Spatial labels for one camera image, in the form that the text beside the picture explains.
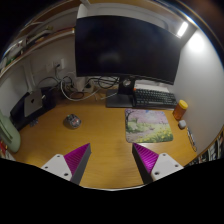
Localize transparent computer mouse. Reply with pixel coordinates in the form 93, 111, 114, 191
63, 114, 81, 129

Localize silver mac mini computer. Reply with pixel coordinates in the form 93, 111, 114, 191
24, 89, 43, 117

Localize black monitor stand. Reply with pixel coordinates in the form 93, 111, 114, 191
106, 77, 135, 108

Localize wooden wall shelf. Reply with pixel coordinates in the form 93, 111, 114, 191
0, 28, 74, 79

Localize black box under computer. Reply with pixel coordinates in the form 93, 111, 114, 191
10, 87, 56, 131

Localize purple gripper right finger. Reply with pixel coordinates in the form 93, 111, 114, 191
132, 143, 182, 184

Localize small white earbuds case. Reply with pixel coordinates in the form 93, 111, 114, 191
178, 120, 186, 130

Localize green desk fan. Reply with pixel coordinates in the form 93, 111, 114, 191
0, 111, 21, 153

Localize orange pill bottle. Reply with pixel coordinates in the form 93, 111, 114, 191
173, 100, 188, 120

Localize black computer monitor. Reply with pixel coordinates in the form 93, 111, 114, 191
75, 16, 181, 84

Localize white power strip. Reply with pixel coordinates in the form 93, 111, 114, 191
82, 82, 94, 93

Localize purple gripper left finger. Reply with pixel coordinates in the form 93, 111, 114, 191
42, 144, 91, 185

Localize white cable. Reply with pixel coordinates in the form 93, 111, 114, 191
59, 77, 101, 102

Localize cherry blossom mouse pad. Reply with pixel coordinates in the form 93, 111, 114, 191
125, 109, 173, 143

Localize black mechanical keyboard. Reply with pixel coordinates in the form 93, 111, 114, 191
133, 89, 177, 109

